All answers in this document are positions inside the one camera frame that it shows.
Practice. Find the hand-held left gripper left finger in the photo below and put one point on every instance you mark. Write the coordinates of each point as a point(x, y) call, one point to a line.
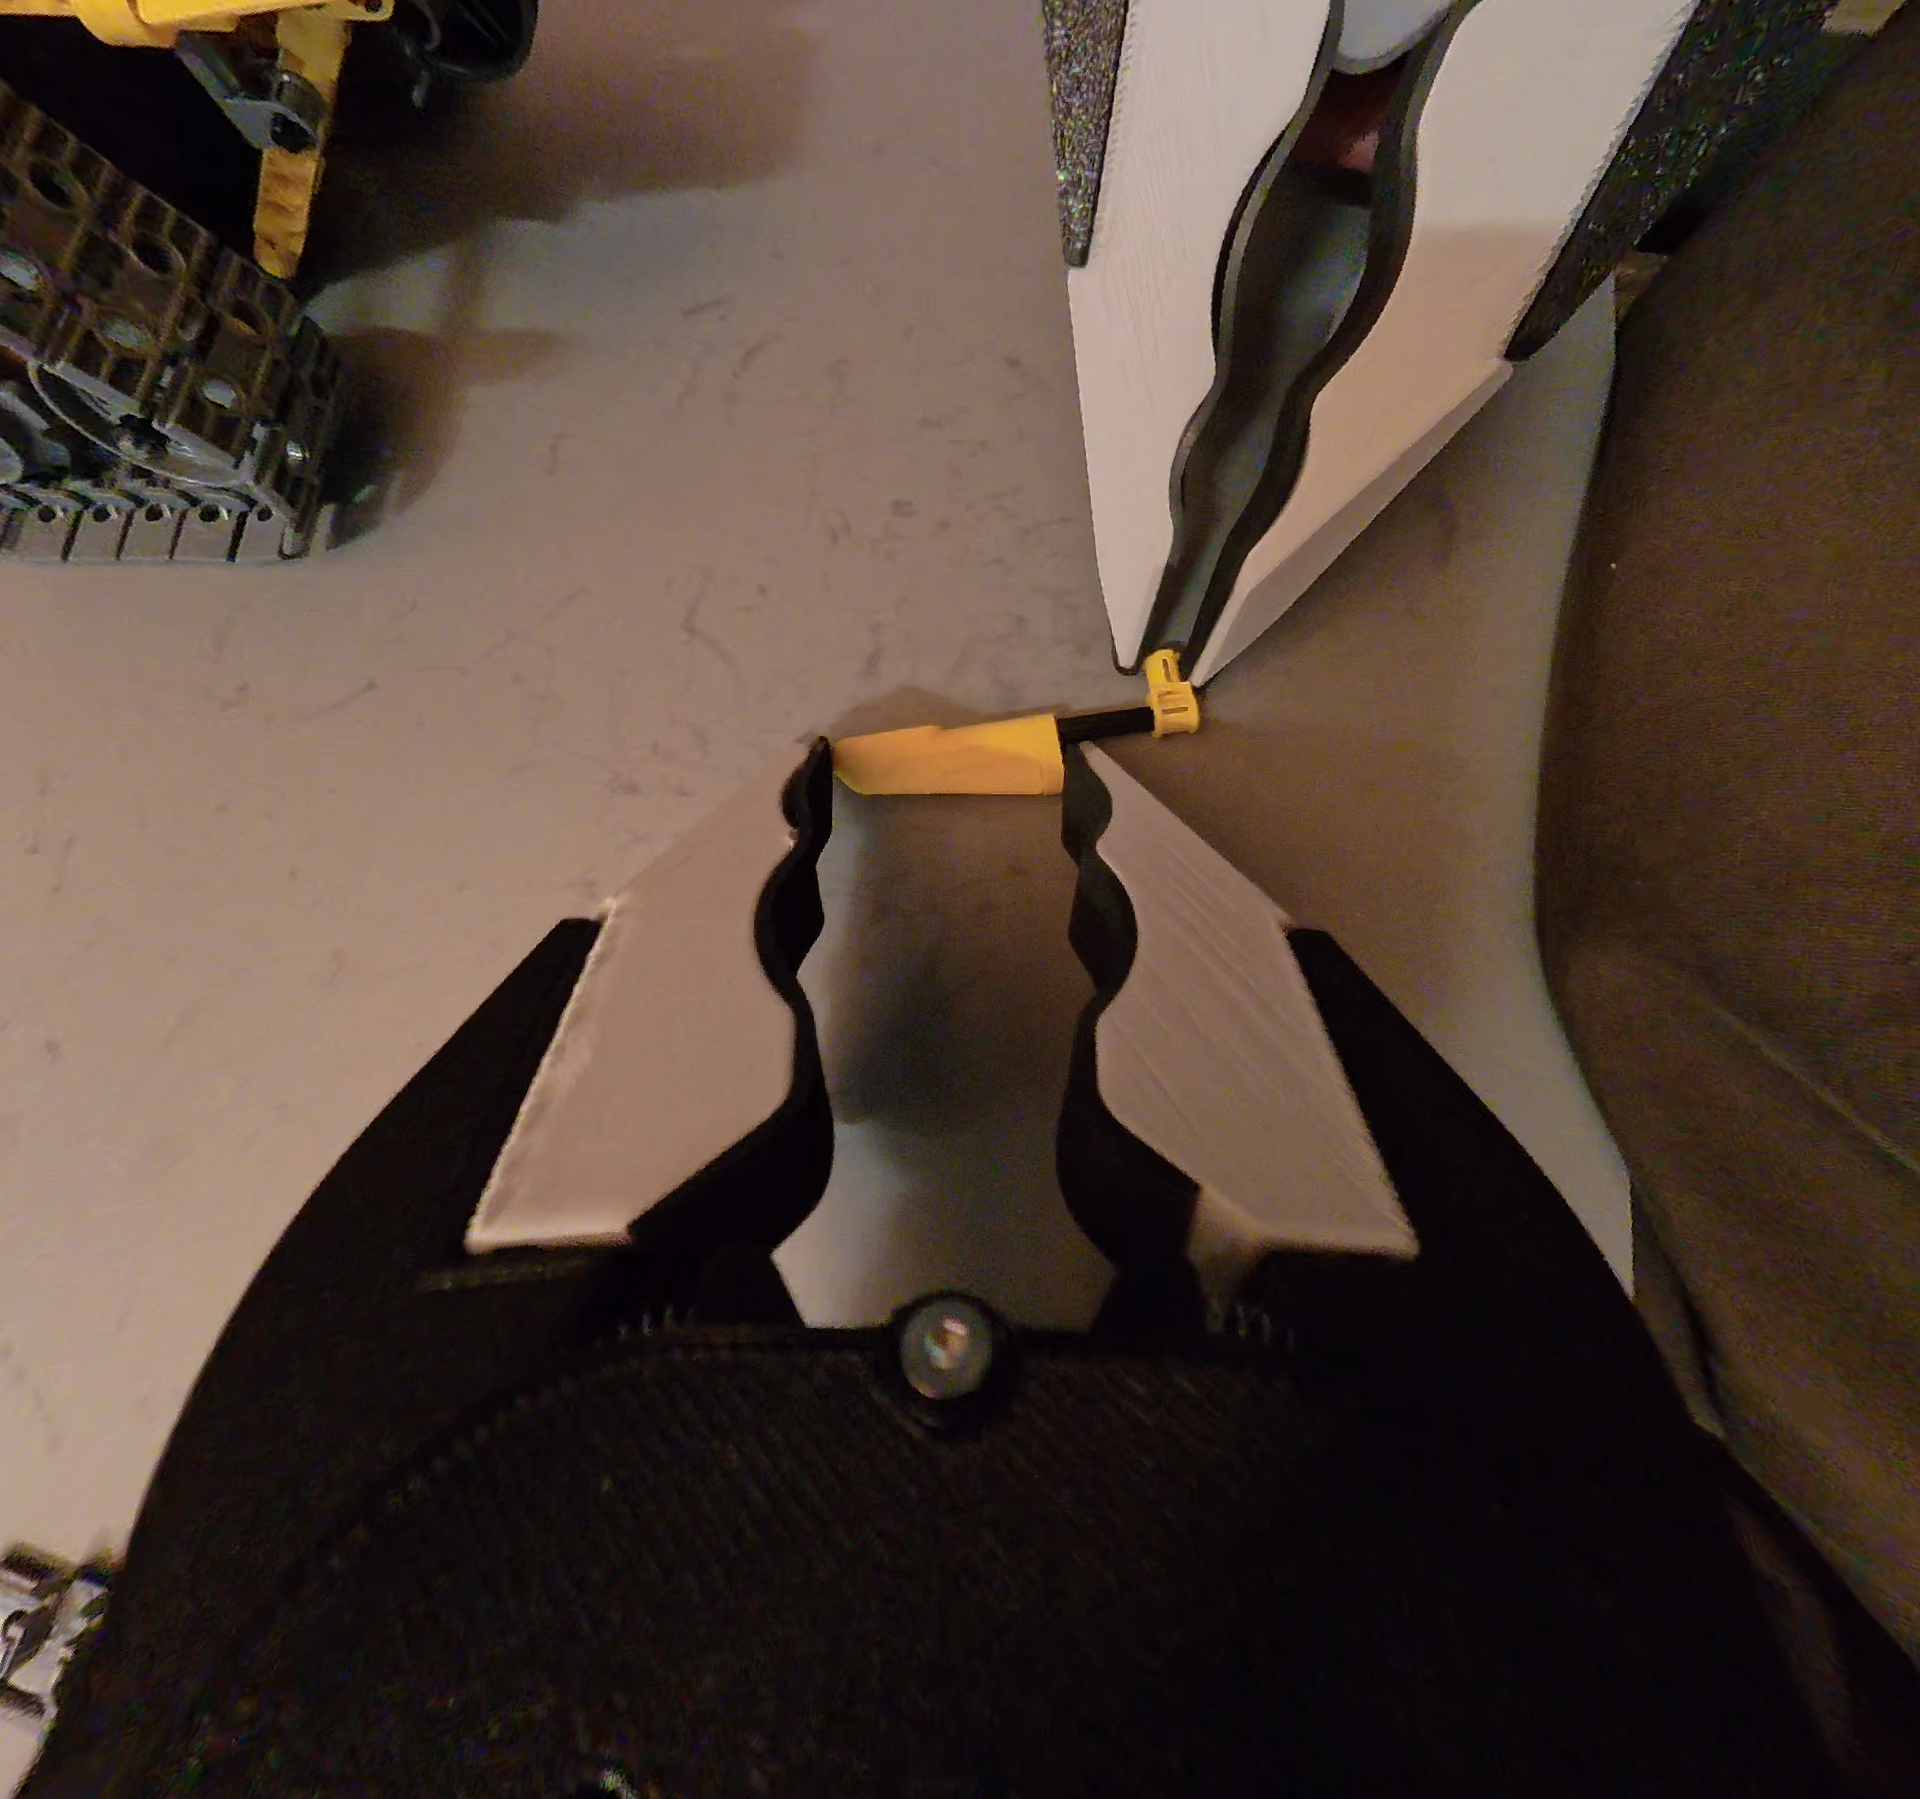
point(659, 1078)

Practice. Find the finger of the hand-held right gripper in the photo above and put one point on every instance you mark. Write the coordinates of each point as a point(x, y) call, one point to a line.
point(1170, 255)
point(1500, 255)

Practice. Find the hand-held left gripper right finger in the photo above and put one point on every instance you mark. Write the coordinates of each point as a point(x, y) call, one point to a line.
point(1260, 1078)

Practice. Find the black toy axle pin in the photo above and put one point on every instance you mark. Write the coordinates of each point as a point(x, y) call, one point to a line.
point(1103, 724)

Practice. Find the small yellow toy connector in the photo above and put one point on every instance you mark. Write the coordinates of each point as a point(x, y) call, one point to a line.
point(1173, 697)

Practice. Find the yellow plastic toy piece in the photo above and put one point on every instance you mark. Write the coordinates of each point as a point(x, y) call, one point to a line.
point(946, 756)

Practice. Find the person's brown shirt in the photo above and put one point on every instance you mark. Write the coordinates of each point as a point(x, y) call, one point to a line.
point(1739, 779)

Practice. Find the yellow black tracked toy vehicle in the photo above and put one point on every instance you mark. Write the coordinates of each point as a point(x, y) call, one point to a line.
point(150, 255)

